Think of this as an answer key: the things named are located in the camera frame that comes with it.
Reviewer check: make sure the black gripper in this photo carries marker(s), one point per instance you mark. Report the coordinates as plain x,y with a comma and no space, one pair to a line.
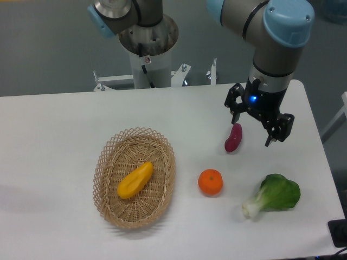
263,106

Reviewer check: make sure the yellow mango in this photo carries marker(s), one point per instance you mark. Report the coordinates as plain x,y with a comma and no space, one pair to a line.
134,182

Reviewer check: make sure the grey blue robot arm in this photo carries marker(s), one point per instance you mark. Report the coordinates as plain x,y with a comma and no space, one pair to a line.
278,30

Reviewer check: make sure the woven wicker basket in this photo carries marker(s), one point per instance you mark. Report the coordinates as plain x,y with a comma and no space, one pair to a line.
121,155

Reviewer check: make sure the purple sweet potato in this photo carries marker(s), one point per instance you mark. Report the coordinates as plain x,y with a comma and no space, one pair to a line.
233,141

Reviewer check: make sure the green bok choy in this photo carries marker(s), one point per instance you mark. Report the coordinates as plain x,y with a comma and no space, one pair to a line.
276,192

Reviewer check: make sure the orange tangerine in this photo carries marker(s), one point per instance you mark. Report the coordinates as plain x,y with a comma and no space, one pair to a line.
210,182

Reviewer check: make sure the black device at edge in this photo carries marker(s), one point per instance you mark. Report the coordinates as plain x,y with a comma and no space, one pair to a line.
337,230

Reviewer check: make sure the white metal base frame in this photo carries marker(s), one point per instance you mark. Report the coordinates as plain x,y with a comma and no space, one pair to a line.
179,78

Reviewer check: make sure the white table leg frame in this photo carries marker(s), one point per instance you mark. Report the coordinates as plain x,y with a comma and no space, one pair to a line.
337,121

